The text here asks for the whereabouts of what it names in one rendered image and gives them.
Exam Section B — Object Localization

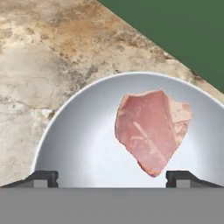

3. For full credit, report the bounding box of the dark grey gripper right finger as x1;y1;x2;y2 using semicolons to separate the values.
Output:
165;170;224;189

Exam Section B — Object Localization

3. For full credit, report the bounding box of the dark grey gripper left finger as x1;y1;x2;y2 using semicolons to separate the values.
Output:
0;170;60;189

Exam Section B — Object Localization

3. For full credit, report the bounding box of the pink raw steak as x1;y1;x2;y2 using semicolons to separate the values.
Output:
114;88;193;179

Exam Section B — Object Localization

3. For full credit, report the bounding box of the grey round pan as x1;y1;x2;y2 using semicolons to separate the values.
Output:
31;71;224;189

